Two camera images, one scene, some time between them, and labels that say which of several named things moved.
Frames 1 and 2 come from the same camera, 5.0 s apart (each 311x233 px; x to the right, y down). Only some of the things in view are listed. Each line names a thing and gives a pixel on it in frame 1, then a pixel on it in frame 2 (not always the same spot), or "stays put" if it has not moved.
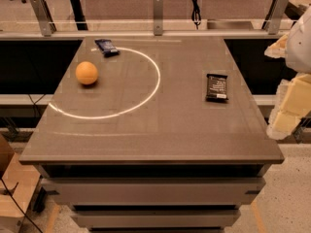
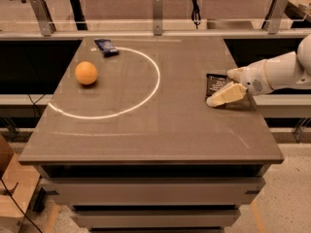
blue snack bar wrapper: [107, 47] stays put
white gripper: [300, 48] to [255, 77]
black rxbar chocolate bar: [217, 87] stays put
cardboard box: [20, 180] stays put
